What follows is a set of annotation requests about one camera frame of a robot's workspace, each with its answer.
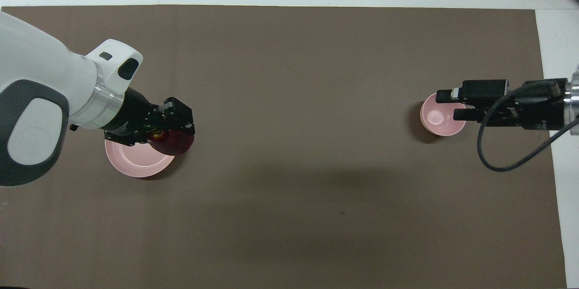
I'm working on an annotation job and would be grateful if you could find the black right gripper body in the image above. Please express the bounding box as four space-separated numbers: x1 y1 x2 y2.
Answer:
489 79 571 131

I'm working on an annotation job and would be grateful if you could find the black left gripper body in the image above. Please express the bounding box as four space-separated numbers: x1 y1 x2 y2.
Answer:
104 88 166 147

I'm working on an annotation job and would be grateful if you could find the red apple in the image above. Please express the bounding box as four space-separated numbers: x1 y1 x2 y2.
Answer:
149 128 195 156

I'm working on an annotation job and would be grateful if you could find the pink plate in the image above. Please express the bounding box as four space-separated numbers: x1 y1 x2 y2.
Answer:
104 137 176 178

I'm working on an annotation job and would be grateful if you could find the pink bowl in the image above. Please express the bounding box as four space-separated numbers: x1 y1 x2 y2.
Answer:
420 92 467 137

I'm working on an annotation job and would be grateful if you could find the brown paper table mat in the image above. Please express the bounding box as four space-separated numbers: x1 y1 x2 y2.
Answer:
0 5 567 289

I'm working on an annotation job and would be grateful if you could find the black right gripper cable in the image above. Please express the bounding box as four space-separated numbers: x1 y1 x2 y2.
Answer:
478 80 579 172

